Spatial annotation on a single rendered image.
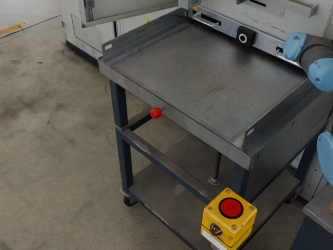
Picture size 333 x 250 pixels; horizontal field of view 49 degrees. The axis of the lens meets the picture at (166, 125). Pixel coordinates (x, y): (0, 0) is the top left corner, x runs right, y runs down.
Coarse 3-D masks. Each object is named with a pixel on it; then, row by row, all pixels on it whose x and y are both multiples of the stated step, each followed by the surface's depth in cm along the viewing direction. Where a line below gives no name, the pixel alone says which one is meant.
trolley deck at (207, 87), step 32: (192, 32) 135; (128, 64) 120; (160, 64) 120; (192, 64) 120; (224, 64) 120; (256, 64) 120; (288, 64) 120; (160, 96) 108; (192, 96) 108; (224, 96) 108; (256, 96) 108; (320, 96) 110; (192, 128) 103; (224, 128) 98; (288, 128) 102; (256, 160) 94
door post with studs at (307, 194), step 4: (316, 168) 168; (320, 168) 166; (316, 172) 169; (320, 172) 168; (312, 176) 172; (316, 176) 171; (320, 176) 169; (312, 180) 174; (316, 180) 172; (308, 184) 177; (312, 184) 175; (316, 184) 173; (308, 188) 178; (312, 188) 176; (304, 192) 181; (308, 192) 179; (312, 192) 178; (304, 196) 183; (308, 196) 181; (308, 200) 182
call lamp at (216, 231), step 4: (212, 224) 73; (216, 224) 72; (212, 228) 73; (216, 228) 72; (220, 228) 72; (212, 232) 73; (216, 232) 72; (220, 232) 72; (216, 236) 73; (220, 236) 74
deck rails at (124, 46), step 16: (160, 16) 129; (176, 16) 136; (128, 32) 122; (144, 32) 127; (160, 32) 133; (176, 32) 135; (112, 48) 120; (128, 48) 125; (144, 48) 126; (112, 64) 119; (288, 96) 98; (304, 96) 108; (272, 112) 95; (256, 128) 92; (240, 144) 93
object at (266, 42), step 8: (192, 8) 136; (208, 8) 132; (208, 16) 133; (216, 16) 130; (224, 16) 128; (224, 24) 129; (232, 24) 126; (240, 24) 124; (224, 32) 131; (232, 32) 128; (256, 32) 121; (264, 32) 120; (256, 40) 122; (264, 40) 120; (272, 40) 118; (280, 40) 116; (264, 48) 122; (272, 48) 120; (280, 48) 117
